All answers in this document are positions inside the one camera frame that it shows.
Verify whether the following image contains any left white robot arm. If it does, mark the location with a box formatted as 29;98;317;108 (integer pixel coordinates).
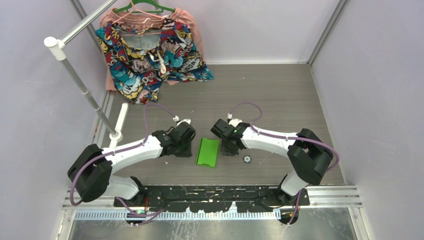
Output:
67;121;196;207

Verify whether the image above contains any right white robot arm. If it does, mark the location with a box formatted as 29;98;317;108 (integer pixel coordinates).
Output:
210;119;339;206

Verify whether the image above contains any colorful patterned shirt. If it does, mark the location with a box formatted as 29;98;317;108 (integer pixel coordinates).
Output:
95;8;214;104

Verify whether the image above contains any green clothes hanger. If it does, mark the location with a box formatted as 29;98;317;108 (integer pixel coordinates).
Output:
112;0;177;14

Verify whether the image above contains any metal clothes rack pole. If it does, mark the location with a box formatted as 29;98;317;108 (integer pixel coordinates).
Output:
43;0;122;140

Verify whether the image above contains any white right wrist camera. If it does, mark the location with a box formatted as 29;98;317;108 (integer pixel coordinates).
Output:
227;114;243;128

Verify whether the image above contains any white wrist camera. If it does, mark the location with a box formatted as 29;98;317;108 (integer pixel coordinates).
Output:
227;114;243;128
172;115;192;127

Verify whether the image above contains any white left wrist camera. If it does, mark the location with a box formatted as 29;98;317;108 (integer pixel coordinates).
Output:
172;115;192;127

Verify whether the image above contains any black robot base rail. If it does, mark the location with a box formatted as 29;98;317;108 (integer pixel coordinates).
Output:
111;177;310;213

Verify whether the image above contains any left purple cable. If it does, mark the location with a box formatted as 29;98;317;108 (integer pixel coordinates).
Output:
68;100;187;223

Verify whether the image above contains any purple cable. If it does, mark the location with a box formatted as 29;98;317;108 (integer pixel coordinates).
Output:
226;101;342;226
68;100;187;223

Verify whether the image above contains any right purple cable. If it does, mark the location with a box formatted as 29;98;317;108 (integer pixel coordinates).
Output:
226;101;342;226

